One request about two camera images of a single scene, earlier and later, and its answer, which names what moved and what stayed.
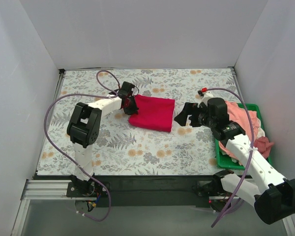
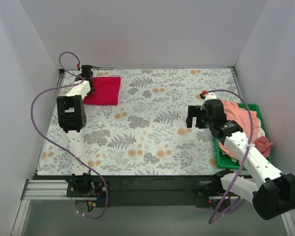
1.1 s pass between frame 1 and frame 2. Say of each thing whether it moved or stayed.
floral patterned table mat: stayed
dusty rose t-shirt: stayed
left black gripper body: moved
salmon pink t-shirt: stayed
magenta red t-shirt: moved
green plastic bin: stayed
